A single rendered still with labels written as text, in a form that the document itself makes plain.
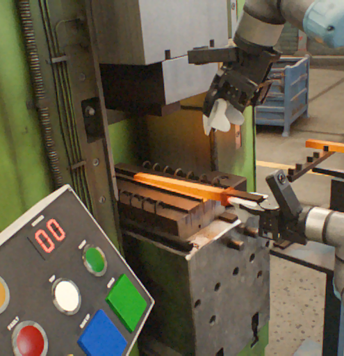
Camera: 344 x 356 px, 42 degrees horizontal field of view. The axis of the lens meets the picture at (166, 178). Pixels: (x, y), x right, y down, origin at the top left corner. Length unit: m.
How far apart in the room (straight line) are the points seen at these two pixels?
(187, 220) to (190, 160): 0.40
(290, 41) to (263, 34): 8.42
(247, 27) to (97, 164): 0.50
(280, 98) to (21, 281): 4.33
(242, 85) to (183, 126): 0.69
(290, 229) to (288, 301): 1.40
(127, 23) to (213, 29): 0.24
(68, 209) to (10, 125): 0.23
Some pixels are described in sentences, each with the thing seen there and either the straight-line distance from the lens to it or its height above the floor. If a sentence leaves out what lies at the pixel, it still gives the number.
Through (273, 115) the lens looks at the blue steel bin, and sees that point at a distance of 4.92.
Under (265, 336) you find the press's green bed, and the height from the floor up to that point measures 0.41.
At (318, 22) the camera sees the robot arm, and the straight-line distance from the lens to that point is 0.69.
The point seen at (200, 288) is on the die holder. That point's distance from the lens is 1.17.
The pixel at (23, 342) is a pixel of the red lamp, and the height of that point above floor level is 1.10.
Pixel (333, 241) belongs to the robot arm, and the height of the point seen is 0.99.
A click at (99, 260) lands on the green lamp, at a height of 1.09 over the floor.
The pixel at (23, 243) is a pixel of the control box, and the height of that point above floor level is 1.18.
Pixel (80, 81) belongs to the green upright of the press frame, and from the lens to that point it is 1.03.
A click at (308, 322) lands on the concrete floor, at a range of 2.33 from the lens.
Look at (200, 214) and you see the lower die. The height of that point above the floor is 0.96.
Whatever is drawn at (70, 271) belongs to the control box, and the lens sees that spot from 0.74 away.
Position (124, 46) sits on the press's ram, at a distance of 1.00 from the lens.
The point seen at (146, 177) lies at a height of 1.01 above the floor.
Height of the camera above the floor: 1.50
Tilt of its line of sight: 22 degrees down
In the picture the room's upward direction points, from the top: 6 degrees counter-clockwise
